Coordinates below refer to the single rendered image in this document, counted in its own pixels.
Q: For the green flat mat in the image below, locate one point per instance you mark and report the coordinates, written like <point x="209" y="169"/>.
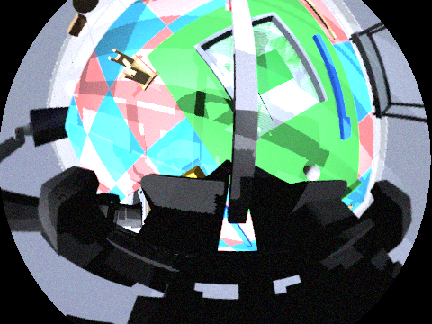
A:
<point x="310" y="138"/>

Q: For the white golf ball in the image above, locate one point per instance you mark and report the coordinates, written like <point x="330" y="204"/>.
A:
<point x="312" y="172"/>

